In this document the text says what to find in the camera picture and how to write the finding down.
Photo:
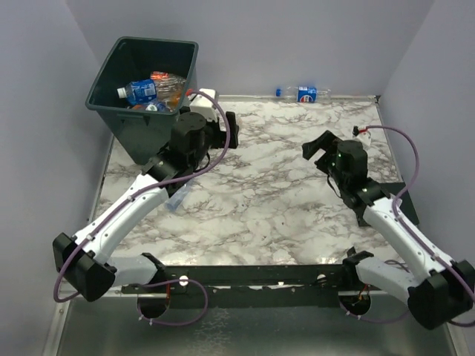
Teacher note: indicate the clear bottle red print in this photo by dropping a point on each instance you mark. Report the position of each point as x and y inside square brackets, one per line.
[169, 86]

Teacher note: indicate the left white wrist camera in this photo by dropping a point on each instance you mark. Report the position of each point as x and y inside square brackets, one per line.
[202, 105]

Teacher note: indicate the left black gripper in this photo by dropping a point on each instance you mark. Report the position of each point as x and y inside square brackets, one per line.
[221, 136]

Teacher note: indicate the purple label water bottle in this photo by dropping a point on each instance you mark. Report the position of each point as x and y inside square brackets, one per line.
[176, 200]

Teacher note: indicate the dark green plastic bin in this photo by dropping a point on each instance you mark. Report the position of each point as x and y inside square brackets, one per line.
[141, 133]

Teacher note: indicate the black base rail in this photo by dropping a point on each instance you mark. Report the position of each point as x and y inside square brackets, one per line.
[251, 286]

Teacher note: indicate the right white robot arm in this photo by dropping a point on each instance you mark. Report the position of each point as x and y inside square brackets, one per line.
[435, 288]

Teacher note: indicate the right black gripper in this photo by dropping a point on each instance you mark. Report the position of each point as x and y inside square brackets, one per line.
[328, 141]

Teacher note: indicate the Pepsi bottle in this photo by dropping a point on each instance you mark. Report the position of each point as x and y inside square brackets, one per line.
[303, 94]

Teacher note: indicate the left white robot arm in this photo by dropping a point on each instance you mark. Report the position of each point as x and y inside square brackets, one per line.
[84, 259]

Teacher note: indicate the blue label water bottle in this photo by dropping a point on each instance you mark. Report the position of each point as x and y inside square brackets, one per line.
[138, 92]

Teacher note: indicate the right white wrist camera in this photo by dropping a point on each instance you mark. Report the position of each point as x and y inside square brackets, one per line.
[362, 135]

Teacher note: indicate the light blue label bottle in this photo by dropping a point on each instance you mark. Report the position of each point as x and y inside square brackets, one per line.
[159, 106]

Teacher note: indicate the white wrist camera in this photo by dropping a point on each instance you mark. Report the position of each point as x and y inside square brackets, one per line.
[362, 135]
[202, 105]

